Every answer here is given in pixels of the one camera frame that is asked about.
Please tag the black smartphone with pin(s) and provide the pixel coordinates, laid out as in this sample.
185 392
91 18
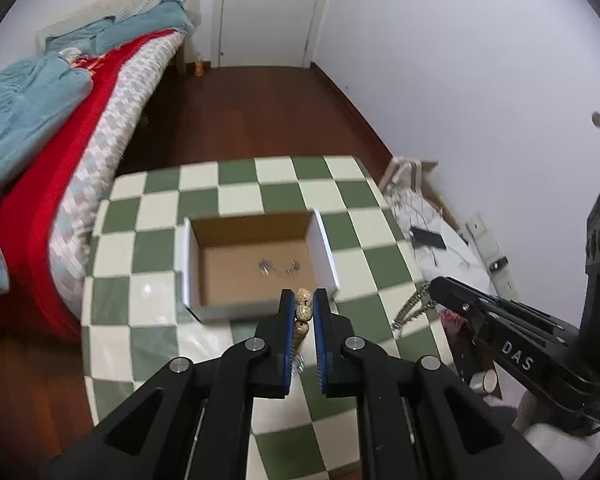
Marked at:
428 237

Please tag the bed with red blanket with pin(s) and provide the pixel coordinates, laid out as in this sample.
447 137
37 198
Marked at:
25 95

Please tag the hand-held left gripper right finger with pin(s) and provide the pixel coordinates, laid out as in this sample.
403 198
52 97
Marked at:
319 335

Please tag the green white checkered tablecloth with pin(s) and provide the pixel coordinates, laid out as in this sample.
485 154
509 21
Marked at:
150 240

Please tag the red blanket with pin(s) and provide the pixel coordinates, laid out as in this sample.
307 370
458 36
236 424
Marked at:
55 160

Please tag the light wooden frame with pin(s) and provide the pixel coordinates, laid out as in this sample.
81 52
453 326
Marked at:
412 172

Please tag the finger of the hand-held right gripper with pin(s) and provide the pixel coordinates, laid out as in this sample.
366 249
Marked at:
485 310

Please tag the white cardboard box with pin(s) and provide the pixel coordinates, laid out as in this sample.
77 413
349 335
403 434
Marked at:
252 265

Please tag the white patterned cloth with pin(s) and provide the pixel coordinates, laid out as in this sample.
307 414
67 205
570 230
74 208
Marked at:
445 255

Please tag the white door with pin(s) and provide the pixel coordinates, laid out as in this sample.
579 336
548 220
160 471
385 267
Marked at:
272 10

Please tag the white power strip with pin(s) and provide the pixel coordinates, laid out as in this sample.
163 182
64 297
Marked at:
491 255

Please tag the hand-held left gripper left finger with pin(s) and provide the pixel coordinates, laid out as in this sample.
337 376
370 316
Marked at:
287 332

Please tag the patterned bed mattress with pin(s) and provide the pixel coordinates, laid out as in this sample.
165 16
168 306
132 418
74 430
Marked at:
105 125

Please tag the white tape roll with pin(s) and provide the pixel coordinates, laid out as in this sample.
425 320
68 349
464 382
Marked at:
484 381

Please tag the small silver jewelry piece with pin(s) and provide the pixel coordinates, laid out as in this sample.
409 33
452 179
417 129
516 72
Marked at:
298 361

